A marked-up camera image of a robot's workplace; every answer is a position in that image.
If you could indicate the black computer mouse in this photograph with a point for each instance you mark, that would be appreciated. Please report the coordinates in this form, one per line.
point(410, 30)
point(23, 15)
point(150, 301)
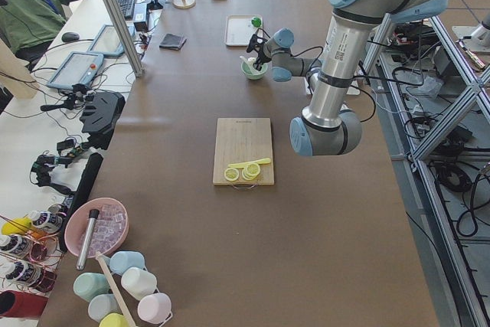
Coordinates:
point(68, 37)

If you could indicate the pink cup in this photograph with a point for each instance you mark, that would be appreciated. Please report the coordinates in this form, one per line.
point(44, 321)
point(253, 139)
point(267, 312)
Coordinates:
point(155, 308)

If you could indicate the pink bowl with ice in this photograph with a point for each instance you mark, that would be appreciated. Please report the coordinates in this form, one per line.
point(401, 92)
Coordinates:
point(111, 227)

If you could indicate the aluminium frame post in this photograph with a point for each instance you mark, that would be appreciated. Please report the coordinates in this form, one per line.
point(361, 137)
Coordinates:
point(125, 38)

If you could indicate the lemon slice lower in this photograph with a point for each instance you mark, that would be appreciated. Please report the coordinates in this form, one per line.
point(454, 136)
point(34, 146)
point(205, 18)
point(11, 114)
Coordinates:
point(250, 172)

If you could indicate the white ceramic spoon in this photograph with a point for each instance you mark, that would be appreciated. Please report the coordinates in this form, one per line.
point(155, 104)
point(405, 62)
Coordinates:
point(246, 68)

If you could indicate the white cup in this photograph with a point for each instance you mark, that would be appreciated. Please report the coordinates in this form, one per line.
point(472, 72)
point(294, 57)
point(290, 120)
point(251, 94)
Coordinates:
point(138, 282)

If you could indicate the white rabbit tray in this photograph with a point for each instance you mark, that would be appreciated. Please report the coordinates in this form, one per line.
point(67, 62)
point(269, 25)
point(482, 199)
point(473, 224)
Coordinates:
point(238, 30)

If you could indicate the lemon slice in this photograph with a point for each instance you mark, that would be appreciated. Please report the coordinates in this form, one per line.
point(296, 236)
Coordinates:
point(231, 174)
point(250, 172)

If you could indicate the upper blue teach pendant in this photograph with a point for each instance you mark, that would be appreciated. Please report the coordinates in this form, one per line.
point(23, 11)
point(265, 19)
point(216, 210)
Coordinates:
point(107, 42)

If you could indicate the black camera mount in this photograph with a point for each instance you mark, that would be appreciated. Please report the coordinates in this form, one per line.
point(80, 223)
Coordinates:
point(256, 43)

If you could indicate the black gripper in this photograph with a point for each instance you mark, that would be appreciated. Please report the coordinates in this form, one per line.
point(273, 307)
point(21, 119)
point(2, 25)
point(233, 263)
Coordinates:
point(261, 55)

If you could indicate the light green bowl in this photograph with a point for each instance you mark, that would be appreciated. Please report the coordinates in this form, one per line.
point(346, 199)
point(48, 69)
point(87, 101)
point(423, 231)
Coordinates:
point(257, 76)

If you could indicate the lower blue teach pendant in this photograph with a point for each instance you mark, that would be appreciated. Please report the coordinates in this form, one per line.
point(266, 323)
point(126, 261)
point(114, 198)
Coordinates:
point(77, 68)

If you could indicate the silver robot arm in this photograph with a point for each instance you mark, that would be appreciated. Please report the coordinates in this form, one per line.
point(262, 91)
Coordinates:
point(327, 126)

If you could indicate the lemon slice upper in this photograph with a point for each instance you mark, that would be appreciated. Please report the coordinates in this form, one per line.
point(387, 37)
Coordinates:
point(231, 174)

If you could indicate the blue teach pendant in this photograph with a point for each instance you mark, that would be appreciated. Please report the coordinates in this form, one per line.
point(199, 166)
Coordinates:
point(77, 68)
point(107, 42)

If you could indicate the wooden cutting board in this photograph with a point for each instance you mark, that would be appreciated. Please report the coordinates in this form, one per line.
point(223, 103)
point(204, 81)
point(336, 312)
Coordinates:
point(243, 140)

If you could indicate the folded grey cloth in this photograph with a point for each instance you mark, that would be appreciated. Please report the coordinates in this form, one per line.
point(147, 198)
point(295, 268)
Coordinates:
point(172, 42)

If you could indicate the green lime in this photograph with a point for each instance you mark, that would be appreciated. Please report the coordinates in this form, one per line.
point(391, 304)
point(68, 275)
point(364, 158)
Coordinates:
point(256, 22)

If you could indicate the white pillar with base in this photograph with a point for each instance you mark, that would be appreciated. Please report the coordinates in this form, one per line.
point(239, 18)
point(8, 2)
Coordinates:
point(310, 83)

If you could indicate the seated person green jacket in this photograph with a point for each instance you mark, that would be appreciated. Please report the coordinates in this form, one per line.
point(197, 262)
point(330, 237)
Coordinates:
point(29, 26)

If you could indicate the yellow cup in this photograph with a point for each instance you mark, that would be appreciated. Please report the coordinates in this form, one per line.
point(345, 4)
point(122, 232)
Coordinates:
point(114, 320)

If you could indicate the light blue cup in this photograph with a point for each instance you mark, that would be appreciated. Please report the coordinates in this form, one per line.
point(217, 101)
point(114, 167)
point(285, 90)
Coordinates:
point(101, 306)

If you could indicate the green cup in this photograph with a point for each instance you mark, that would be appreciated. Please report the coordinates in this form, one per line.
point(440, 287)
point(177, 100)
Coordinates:
point(89, 285)

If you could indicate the metal tube in bowl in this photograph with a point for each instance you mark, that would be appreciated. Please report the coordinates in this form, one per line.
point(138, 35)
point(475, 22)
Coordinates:
point(84, 250)

